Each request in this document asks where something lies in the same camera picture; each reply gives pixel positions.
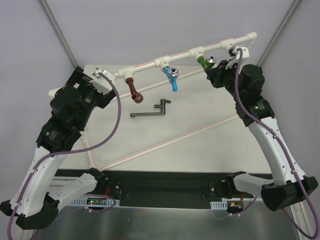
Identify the grey metal long-spout faucet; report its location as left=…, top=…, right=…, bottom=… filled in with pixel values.
left=129, top=98, right=171, bottom=119

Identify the aluminium enclosure frame post left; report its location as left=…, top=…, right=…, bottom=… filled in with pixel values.
left=37, top=0, right=80, bottom=69

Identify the white cable duct board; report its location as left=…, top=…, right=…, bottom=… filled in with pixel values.
left=67, top=196, right=120, bottom=208
left=210, top=200, right=244, bottom=211

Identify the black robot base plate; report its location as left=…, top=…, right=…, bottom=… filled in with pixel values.
left=47, top=167, right=260, bottom=210

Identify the brown plastic water faucet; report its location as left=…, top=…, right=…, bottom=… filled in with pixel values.
left=125, top=77, right=144, bottom=104

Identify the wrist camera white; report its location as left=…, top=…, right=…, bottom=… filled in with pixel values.
left=225, top=45, right=250, bottom=69
left=90, top=69, right=117, bottom=94

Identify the aluminium enclosure frame post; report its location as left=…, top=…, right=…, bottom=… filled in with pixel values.
left=37, top=0, right=80, bottom=69
left=254, top=0, right=304, bottom=67

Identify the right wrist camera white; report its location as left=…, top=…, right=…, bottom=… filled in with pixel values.
left=225, top=45, right=250, bottom=69

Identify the blue plastic water faucet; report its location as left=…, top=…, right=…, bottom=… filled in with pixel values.
left=163, top=66, right=179, bottom=92

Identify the green plastic water faucet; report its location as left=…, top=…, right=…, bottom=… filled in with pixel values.
left=197, top=55, right=216, bottom=71

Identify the right white cable duct board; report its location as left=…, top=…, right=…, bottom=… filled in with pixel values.
left=210, top=200, right=244, bottom=211

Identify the aluminium enclosure frame post right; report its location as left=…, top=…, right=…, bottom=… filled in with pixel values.
left=254, top=0, right=304, bottom=67

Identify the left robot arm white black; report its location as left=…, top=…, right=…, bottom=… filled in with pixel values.
left=0, top=67, right=119, bottom=230

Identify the white PVC pipe frame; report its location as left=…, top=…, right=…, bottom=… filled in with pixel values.
left=47, top=31, right=258, bottom=173

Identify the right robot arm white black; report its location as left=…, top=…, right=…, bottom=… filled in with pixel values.
left=205, top=60, right=318, bottom=211

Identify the left white cable duct board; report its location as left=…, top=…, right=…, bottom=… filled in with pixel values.
left=67, top=196, right=120, bottom=208

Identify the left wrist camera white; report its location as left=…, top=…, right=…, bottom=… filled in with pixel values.
left=90, top=69, right=117, bottom=94

